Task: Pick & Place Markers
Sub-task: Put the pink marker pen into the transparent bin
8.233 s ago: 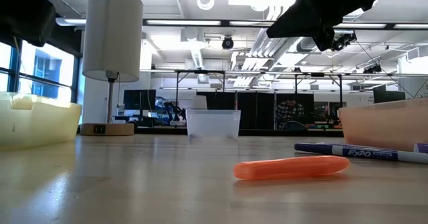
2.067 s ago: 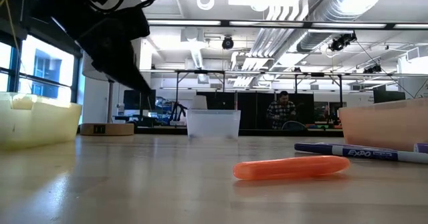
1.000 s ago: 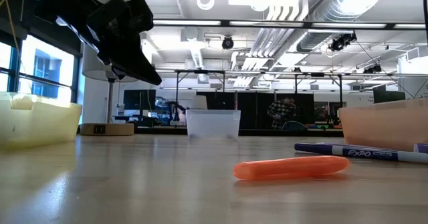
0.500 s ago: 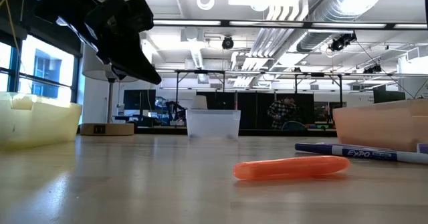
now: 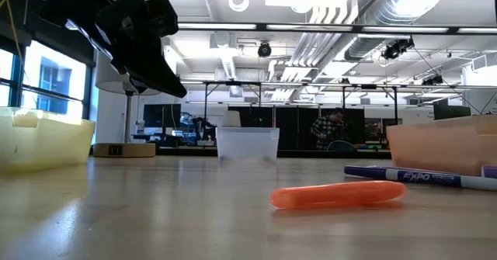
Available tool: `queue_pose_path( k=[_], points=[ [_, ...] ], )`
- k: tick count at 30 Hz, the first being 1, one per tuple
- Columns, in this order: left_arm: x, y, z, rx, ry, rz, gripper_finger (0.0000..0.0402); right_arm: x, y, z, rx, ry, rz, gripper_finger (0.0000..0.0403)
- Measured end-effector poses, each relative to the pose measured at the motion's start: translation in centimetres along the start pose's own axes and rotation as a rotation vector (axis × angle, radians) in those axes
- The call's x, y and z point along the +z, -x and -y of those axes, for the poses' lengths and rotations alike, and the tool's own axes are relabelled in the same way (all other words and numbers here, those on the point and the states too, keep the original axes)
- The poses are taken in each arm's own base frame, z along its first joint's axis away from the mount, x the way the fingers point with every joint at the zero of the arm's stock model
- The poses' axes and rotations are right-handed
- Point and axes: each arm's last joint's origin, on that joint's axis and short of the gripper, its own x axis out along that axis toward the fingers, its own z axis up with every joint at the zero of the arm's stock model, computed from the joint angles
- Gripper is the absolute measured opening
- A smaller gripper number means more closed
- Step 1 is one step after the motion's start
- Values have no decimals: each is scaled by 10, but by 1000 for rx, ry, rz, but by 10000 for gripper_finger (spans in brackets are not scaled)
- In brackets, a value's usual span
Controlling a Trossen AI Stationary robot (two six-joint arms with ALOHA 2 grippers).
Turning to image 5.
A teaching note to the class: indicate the black ceiling camera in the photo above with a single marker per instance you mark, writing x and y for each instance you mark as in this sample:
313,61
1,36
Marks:
265,49

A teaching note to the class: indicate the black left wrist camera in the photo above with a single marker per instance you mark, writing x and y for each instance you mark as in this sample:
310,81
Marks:
163,15

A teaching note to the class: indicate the silver air duct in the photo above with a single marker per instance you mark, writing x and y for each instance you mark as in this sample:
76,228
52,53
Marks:
388,19

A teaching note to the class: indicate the dark blue Expo marker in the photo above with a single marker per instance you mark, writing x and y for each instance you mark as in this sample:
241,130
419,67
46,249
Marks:
419,177

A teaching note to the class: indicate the black monitor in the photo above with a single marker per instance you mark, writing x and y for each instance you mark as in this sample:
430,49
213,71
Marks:
161,115
452,112

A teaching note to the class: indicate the black background robot arm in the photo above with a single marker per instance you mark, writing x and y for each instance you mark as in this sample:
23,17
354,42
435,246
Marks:
204,128

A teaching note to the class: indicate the black ceiling spotlight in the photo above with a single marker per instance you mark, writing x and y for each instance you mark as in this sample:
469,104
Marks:
398,48
433,80

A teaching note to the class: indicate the orange highlighter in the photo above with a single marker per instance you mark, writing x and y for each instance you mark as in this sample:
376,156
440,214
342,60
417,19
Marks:
338,194

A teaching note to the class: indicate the window with black frame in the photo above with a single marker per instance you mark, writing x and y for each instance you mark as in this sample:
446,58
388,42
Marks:
50,81

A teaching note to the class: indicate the white box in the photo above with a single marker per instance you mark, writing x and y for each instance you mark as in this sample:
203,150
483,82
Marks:
232,119

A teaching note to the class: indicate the white shade table lamp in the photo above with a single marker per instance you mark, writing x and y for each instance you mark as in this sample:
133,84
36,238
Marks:
128,116

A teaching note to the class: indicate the person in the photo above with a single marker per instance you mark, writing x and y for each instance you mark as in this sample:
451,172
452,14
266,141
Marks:
328,130

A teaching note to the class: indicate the clear plastic bin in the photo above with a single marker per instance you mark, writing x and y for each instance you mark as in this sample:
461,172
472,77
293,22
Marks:
248,143

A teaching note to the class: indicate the blue chair back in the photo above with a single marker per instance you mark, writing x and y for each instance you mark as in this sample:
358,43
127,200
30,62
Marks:
341,146

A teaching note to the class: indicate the purple highlighter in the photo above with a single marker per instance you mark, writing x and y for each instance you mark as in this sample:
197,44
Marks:
490,171

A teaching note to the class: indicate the black metal stand frame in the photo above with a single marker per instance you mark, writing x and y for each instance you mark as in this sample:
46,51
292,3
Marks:
233,83
369,86

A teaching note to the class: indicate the yellow translucent plastic bin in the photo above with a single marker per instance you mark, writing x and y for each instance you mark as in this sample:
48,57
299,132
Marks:
42,143

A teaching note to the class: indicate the orange translucent plastic bin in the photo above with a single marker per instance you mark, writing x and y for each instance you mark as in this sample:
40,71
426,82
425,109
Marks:
438,147

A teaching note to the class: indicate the black partition wall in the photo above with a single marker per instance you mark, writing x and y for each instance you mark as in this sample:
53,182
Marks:
291,128

